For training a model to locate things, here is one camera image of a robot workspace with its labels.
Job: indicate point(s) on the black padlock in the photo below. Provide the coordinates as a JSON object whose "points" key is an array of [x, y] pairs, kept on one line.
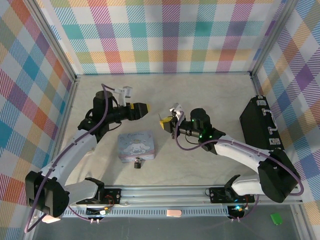
{"points": [[137, 164]]}

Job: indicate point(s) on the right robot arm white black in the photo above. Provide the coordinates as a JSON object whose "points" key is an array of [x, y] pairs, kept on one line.
{"points": [[240, 151]]}

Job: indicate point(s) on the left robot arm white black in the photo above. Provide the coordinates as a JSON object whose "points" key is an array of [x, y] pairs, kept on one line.
{"points": [[75, 147]]}

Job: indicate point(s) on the blue cartoon tin box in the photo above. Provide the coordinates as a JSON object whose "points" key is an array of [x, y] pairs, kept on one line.
{"points": [[136, 147]]}

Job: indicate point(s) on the black hard case silver latches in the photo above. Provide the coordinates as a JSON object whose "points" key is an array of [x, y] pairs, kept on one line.
{"points": [[260, 125]]}

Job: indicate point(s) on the pink rounded block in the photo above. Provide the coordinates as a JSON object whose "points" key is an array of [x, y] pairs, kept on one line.
{"points": [[50, 220], [174, 213]]}

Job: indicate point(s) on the small black circuit board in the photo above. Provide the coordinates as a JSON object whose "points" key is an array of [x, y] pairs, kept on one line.
{"points": [[237, 211], [96, 212]]}

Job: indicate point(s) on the green plastic piece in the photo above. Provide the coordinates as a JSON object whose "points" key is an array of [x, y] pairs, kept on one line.
{"points": [[276, 218]]}

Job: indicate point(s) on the aluminium frame side bar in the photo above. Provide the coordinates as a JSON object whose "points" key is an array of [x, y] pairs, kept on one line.
{"points": [[255, 85], [70, 100]]}

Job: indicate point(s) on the aluminium mounting rail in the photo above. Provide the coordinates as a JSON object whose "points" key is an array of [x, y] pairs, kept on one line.
{"points": [[162, 197]]}

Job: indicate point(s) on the aluminium frame post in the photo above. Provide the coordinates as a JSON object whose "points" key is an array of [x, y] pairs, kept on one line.
{"points": [[52, 42], [272, 40]]}

